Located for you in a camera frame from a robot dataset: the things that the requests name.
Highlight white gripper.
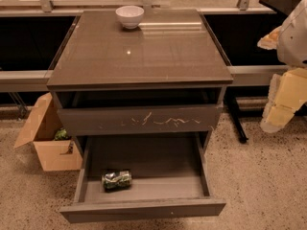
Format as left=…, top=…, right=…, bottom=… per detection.
left=257, top=0, right=307, bottom=133

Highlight green can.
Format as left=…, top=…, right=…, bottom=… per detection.
left=102, top=171, right=132, bottom=191

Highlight closed grey top drawer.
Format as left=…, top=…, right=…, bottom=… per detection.
left=58, top=104, right=223, bottom=136

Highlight grey drawer cabinet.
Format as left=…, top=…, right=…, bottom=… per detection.
left=48, top=10, right=232, bottom=150

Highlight open grey middle drawer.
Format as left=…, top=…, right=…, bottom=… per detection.
left=60, top=132, right=225, bottom=223

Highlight black side table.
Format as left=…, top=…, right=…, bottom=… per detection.
left=224, top=0, right=306, bottom=144

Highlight white ceramic bowl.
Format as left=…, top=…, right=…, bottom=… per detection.
left=115, top=6, right=144, bottom=29

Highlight green bag in box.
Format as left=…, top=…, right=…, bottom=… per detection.
left=54, top=127, right=69, bottom=141

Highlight brown cardboard box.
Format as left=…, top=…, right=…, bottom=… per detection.
left=14, top=93, right=83, bottom=172

